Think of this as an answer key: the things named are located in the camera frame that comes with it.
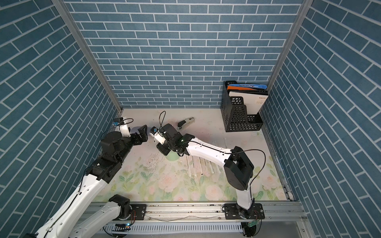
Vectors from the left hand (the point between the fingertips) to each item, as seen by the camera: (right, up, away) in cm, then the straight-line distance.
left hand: (143, 127), depth 72 cm
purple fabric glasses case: (0, -1, -8) cm, 8 cm away
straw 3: (+29, -24, +19) cm, 42 cm away
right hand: (+6, -10, +9) cm, 15 cm away
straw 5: (+39, -26, +17) cm, 50 cm away
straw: (+21, -24, +17) cm, 37 cm away
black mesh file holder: (+50, +6, +19) cm, 54 cm away
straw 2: (+25, -23, +20) cm, 40 cm away
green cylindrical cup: (+12, -19, +18) cm, 28 cm away
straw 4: (+33, -25, +17) cm, 45 cm away
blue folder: (+60, +26, +22) cm, 69 cm away
